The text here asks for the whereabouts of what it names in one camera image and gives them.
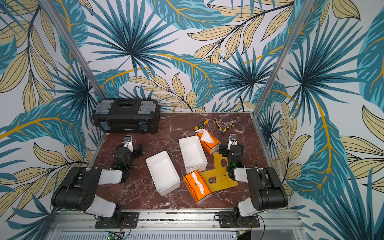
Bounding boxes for yellow wooden lid top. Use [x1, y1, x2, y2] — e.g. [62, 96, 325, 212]
[213, 153, 228, 169]

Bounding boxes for yellow wooden lid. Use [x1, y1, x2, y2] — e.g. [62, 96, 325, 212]
[213, 153, 228, 169]
[200, 167, 238, 192]

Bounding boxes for white tissue box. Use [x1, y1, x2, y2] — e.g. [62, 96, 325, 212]
[146, 151, 181, 196]
[179, 136, 208, 174]

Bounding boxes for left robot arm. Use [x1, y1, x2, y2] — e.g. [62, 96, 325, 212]
[51, 144, 143, 229]

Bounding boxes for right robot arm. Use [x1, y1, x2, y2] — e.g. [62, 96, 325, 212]
[219, 144, 288, 228]

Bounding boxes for yellow black pliers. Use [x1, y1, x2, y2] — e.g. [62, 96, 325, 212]
[214, 117, 235, 137]

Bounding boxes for yellow wooden lid bottom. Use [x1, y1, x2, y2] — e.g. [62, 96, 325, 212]
[200, 167, 238, 192]

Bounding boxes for yellow black screwdriver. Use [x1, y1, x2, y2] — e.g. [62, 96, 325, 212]
[194, 119, 210, 131]

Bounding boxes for black plastic toolbox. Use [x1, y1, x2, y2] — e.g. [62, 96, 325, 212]
[92, 99, 161, 134]

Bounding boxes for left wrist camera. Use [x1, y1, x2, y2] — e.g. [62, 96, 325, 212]
[123, 136, 134, 152]

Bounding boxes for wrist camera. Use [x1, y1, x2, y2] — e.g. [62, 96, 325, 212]
[123, 136, 134, 152]
[227, 134, 238, 151]

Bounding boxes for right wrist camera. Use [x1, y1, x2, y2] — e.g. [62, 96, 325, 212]
[227, 134, 238, 151]

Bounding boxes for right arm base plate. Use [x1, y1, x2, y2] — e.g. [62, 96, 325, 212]
[218, 211, 260, 228]

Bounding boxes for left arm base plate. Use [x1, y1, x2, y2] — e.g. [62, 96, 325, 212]
[95, 212, 140, 229]

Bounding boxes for aluminium front rail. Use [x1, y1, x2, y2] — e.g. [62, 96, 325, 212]
[45, 209, 309, 240]

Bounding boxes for left aluminium corner post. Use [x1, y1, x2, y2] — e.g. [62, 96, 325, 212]
[41, 0, 106, 100]

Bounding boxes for aluminium corner post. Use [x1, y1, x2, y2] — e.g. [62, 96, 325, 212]
[41, 0, 106, 100]
[253, 1, 315, 118]

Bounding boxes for right aluminium corner post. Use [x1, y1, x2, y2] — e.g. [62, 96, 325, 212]
[253, 1, 315, 118]

